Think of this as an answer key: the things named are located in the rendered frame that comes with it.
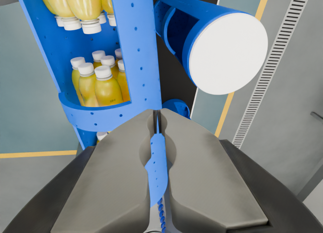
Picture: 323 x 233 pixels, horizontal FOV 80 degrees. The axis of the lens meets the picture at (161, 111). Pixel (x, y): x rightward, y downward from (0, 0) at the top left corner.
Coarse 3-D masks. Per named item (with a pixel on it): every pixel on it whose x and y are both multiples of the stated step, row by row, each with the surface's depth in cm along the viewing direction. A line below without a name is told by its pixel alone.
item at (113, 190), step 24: (144, 120) 11; (120, 144) 9; (144, 144) 9; (96, 168) 8; (120, 168) 8; (144, 168) 8; (72, 192) 7; (96, 192) 7; (120, 192) 7; (144, 192) 7; (72, 216) 6; (96, 216) 6; (120, 216) 6; (144, 216) 7
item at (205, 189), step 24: (168, 120) 11; (168, 144) 10; (192, 144) 9; (216, 144) 9; (192, 168) 7; (216, 168) 7; (192, 192) 6; (216, 192) 6; (240, 192) 6; (192, 216) 6; (216, 216) 6; (240, 216) 6; (264, 216) 6
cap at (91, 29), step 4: (96, 24) 42; (84, 28) 41; (88, 28) 41; (92, 28) 41; (96, 28) 42; (100, 28) 43; (84, 32) 42; (88, 32) 42; (92, 32) 42; (96, 32) 42
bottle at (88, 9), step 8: (72, 0) 37; (80, 0) 37; (88, 0) 37; (96, 0) 38; (72, 8) 38; (80, 8) 38; (88, 8) 38; (96, 8) 39; (80, 16) 39; (88, 16) 39; (96, 16) 40; (88, 24) 41
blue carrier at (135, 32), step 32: (32, 0) 45; (128, 0) 36; (64, 32) 55; (128, 32) 38; (64, 64) 57; (128, 64) 41; (64, 96) 52; (160, 96) 57; (96, 128) 48; (160, 160) 66; (160, 192) 73
